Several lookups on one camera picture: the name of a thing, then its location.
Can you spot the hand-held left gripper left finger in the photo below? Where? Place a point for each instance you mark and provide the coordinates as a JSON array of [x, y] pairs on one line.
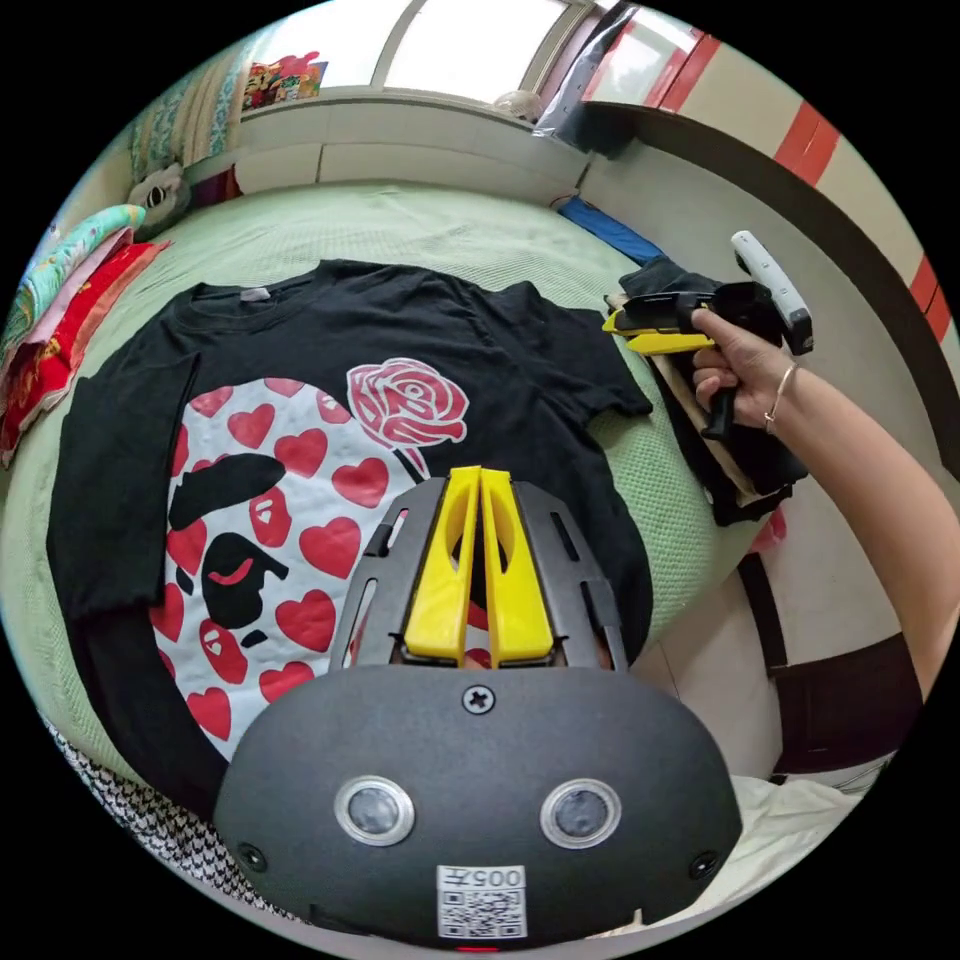
[[442, 600]]

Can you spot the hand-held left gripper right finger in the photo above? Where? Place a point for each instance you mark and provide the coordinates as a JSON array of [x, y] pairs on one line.
[[517, 607]]

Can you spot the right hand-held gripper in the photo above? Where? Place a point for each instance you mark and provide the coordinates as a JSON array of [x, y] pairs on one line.
[[739, 304]]

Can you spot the person's right forearm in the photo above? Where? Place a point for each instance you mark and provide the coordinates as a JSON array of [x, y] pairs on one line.
[[877, 480]]

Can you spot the black t-shirt with heart print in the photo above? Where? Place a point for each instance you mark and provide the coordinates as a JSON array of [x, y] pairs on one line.
[[420, 330]]

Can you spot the person's right hand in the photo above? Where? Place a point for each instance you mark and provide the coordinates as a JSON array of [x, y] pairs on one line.
[[746, 367]]

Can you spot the blue folded cloth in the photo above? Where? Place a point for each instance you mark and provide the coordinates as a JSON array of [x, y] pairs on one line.
[[611, 229]]

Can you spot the pile of clothes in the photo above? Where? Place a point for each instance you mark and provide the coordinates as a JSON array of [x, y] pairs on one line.
[[750, 465]]

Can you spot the bed with green mat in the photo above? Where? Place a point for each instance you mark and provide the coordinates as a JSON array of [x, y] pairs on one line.
[[420, 225]]

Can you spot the window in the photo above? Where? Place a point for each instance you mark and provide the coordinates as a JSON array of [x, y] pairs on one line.
[[465, 45]]

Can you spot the houndstooth patterned cloth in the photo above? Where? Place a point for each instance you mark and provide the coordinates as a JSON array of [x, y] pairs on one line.
[[157, 817]]

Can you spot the stack of folded colourful quilts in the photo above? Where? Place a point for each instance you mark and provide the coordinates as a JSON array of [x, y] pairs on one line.
[[67, 315]]

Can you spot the plush toy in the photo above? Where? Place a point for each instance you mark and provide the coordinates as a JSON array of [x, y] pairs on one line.
[[161, 196]]

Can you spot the patterned curtain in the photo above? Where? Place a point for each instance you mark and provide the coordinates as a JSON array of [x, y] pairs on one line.
[[187, 120]]

